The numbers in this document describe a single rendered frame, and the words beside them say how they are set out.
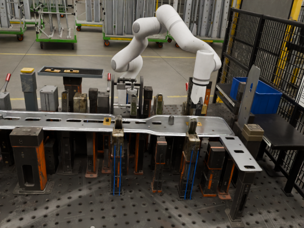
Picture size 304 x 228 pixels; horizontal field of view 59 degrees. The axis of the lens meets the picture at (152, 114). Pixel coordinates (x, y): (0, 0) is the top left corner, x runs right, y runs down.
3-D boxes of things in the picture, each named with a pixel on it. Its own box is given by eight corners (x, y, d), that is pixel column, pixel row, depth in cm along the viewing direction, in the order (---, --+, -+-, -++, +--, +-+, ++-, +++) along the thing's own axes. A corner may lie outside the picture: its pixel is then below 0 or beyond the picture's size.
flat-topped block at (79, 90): (66, 140, 178) (62, 74, 159) (68, 134, 185) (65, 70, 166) (82, 140, 179) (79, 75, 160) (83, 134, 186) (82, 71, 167)
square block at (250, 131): (234, 188, 147) (249, 130, 132) (229, 178, 155) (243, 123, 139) (248, 188, 148) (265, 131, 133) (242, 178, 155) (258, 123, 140)
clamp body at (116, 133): (106, 197, 134) (107, 136, 119) (108, 181, 145) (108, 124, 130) (125, 197, 135) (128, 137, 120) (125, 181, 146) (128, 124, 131)
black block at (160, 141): (150, 196, 137) (154, 146, 125) (148, 182, 147) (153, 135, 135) (165, 196, 138) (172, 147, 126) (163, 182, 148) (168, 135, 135)
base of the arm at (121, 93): (113, 103, 214) (112, 81, 205) (137, 102, 216) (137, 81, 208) (113, 114, 197) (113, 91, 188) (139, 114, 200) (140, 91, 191)
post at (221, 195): (219, 199, 138) (231, 152, 126) (213, 185, 148) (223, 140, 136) (231, 199, 139) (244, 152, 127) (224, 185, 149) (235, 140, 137)
